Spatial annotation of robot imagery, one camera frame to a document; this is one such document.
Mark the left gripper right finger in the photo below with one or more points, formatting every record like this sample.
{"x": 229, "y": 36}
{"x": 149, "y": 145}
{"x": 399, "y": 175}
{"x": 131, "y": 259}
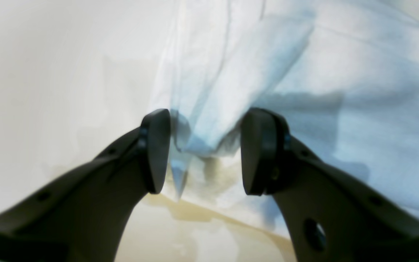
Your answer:
{"x": 330, "y": 215}

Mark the white printed t-shirt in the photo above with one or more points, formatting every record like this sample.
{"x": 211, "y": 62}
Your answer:
{"x": 344, "y": 74}

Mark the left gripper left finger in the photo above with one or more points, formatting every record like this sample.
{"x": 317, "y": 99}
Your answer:
{"x": 81, "y": 215}

